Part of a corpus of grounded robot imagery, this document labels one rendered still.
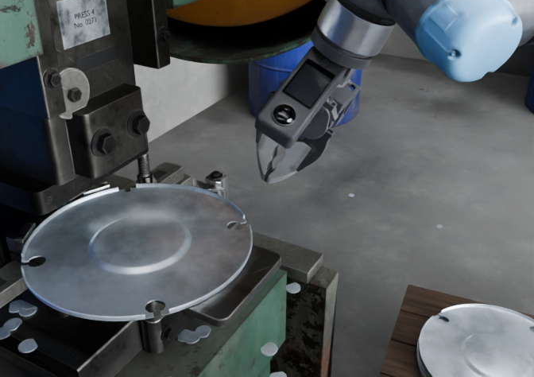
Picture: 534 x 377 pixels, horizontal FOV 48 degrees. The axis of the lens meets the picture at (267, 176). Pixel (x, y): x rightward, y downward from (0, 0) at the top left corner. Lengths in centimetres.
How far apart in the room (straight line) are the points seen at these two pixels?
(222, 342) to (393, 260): 131
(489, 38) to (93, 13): 42
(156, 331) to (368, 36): 45
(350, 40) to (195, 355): 45
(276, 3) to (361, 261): 128
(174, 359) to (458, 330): 66
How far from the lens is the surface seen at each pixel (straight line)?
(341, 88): 71
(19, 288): 82
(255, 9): 96
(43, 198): 72
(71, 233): 83
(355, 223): 224
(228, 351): 85
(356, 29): 62
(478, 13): 52
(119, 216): 85
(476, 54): 53
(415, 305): 137
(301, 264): 97
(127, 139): 74
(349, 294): 192
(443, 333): 128
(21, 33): 59
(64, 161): 72
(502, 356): 126
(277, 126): 61
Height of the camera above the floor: 123
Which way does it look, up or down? 29 degrees down
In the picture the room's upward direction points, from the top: straight up
